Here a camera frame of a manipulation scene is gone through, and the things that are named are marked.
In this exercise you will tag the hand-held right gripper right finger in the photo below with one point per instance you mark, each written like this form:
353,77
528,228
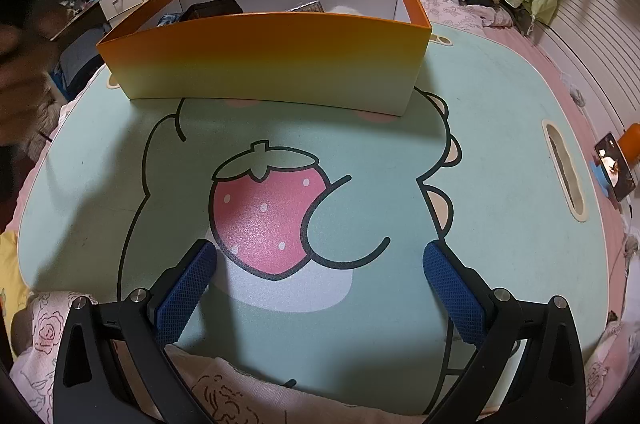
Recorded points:
452,299

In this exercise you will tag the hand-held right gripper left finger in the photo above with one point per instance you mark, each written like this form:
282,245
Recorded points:
187,289

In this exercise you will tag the black pouch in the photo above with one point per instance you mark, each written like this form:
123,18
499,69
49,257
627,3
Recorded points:
212,9

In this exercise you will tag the orange cardboard box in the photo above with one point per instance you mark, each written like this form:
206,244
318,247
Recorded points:
265,58

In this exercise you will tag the shiny card packet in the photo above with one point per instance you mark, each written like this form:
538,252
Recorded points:
306,7

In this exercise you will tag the white fluffy pompom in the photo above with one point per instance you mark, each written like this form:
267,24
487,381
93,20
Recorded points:
346,10

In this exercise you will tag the person's left hand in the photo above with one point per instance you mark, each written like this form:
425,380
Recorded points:
20,93

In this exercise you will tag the white nightstand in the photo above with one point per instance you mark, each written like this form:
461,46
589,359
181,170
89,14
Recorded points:
122,3

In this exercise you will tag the dark storage bin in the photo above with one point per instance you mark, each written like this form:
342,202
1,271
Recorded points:
80,58

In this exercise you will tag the blue phone stand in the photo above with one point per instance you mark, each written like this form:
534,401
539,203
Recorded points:
600,176

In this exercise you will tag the small rectangular mirror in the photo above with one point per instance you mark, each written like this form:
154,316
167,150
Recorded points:
616,168

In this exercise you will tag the orange bottle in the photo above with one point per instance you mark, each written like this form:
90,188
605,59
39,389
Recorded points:
631,143

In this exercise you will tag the white louvred door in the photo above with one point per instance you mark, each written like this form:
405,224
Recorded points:
600,28

